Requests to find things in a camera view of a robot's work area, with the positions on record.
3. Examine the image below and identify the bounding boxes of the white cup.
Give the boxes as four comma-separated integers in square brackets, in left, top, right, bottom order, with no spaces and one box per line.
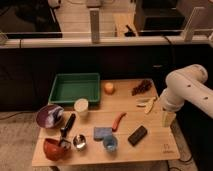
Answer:
[74,98,89,117]

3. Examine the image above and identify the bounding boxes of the blue sponge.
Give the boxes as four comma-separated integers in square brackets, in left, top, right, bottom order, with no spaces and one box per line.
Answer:
[93,127,112,141]

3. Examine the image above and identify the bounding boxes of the yellow banana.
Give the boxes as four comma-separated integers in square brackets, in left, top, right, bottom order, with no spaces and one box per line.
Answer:
[137,96,157,114]

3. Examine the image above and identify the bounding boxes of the grey metal post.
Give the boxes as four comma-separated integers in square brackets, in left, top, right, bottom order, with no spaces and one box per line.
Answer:
[89,8,100,43]

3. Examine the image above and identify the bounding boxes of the black rectangular block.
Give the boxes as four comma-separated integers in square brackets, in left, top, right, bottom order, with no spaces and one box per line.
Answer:
[128,126,148,146]

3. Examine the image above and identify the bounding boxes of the white horizontal rail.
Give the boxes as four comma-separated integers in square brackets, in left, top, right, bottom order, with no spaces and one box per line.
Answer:
[0,35,213,49]

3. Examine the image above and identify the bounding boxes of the red bowl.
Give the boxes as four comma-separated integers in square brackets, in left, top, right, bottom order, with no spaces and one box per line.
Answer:
[43,138,71,161]

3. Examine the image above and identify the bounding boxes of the wooden folding table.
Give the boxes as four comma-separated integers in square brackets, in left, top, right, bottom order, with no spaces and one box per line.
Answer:
[32,79,180,167]

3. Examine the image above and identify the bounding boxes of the dark purple grape bunch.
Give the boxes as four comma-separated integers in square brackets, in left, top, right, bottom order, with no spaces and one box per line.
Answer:
[131,79,152,95]

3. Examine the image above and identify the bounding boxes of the green plastic tray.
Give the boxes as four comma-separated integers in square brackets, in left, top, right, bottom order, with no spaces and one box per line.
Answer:
[48,73,101,106]

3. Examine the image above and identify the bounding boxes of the black handled tool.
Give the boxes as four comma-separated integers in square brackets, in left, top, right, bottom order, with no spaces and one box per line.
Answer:
[60,113,76,138]

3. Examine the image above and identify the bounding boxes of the white angled bracket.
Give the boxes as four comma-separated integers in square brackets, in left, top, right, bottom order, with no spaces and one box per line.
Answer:
[181,7,205,42]

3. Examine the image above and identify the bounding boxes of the orange fruit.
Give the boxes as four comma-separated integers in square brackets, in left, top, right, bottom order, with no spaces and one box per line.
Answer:
[104,82,115,95]

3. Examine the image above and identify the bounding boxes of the purple and white bowl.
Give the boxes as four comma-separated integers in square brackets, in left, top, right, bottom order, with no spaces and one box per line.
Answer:
[36,104,64,129]

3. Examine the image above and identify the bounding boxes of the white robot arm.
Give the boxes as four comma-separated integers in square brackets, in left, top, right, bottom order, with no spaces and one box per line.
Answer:
[159,64,213,127]

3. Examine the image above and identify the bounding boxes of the black box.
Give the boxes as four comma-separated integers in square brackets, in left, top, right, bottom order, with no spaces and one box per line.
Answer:
[134,0,185,31]

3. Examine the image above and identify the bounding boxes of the small silver metal cup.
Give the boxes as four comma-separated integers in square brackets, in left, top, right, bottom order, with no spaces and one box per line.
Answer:
[73,134,86,150]

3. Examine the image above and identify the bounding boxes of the blue glass cup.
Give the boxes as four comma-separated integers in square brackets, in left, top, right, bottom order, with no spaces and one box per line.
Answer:
[103,135,118,152]

